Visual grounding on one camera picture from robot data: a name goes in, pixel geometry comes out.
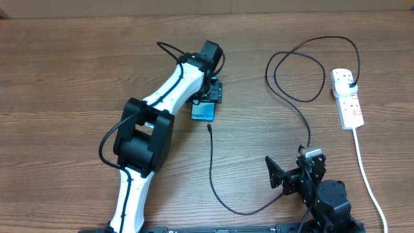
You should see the white charger plug adapter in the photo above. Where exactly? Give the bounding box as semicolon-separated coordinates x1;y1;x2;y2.
331;73;358;98

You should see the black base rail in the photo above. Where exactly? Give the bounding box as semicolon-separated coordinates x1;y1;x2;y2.
77;222;366;233

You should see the white power strip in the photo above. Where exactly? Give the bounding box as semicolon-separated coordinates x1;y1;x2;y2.
331;68;364;130

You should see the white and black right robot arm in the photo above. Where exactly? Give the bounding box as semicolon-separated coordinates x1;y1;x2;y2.
265;154;365;233

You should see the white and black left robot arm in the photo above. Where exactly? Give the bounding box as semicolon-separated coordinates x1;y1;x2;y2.
98;41;225;232

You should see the Samsung Galaxy smartphone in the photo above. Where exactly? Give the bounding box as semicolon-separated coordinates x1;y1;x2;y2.
191;102;215;122

